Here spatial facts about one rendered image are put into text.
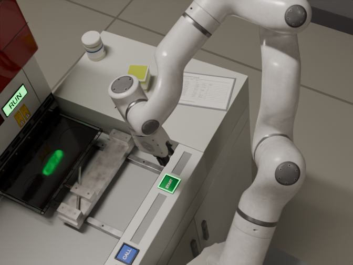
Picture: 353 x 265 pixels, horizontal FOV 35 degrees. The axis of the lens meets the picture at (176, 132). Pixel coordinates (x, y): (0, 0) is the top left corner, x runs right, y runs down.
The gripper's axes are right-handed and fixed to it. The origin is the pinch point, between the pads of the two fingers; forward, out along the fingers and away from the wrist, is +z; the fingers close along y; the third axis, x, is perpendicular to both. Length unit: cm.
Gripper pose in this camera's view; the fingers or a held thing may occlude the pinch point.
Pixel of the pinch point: (163, 158)
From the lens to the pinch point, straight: 162.5
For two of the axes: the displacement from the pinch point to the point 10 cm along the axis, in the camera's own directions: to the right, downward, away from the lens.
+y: 8.3, 2.0, -5.3
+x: 4.7, -7.6, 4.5
